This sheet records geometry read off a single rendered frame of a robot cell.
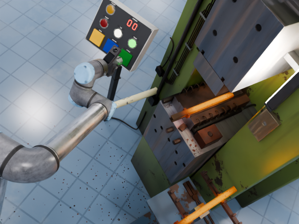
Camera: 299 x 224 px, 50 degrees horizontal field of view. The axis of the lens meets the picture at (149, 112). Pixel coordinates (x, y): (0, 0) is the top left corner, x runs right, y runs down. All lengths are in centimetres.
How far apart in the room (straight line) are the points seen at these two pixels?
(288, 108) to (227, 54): 34
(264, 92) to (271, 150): 49
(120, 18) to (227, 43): 69
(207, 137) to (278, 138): 39
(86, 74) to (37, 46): 174
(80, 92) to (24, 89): 141
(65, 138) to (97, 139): 146
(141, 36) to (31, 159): 97
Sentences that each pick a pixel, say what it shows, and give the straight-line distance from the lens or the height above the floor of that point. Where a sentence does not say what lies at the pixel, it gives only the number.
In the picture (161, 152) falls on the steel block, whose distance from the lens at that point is 206.
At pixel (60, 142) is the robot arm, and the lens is 120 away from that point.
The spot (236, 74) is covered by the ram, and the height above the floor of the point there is 146.
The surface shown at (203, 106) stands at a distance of 180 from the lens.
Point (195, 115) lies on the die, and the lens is 177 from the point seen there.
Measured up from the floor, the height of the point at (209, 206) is 96.
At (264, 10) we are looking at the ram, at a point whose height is 175.
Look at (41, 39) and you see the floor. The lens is 324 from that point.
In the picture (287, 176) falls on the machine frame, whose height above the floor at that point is 68.
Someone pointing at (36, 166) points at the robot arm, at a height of 139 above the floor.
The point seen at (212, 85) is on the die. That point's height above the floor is 130.
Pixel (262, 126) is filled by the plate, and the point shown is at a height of 127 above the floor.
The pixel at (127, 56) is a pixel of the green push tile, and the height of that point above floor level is 102.
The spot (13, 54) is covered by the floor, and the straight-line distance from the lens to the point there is 314.
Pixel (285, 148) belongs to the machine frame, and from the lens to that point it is 154.
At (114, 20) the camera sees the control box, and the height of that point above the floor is 113.
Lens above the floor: 241
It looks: 57 degrees down
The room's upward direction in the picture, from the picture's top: 25 degrees clockwise
